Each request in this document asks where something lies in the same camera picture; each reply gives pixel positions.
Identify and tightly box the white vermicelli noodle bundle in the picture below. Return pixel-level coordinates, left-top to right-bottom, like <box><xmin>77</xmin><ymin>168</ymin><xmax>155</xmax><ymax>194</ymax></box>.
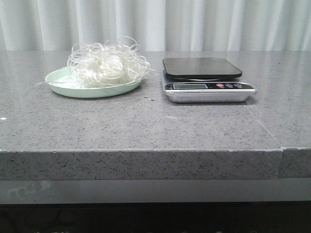
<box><xmin>38</xmin><ymin>36</ymin><xmax>154</xmax><ymax>89</ymax></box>

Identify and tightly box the black silver kitchen scale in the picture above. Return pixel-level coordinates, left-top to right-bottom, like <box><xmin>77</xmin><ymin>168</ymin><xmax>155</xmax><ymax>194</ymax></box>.
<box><xmin>162</xmin><ymin>58</ymin><xmax>257</xmax><ymax>103</ymax></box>

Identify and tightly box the light green round plate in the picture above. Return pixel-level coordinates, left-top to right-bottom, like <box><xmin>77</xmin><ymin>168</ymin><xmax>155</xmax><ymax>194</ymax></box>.
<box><xmin>45</xmin><ymin>67</ymin><xmax>140</xmax><ymax>99</ymax></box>

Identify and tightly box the white pleated curtain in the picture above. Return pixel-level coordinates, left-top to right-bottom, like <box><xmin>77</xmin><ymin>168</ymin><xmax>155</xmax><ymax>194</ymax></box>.
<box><xmin>0</xmin><ymin>0</ymin><xmax>311</xmax><ymax>51</ymax></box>

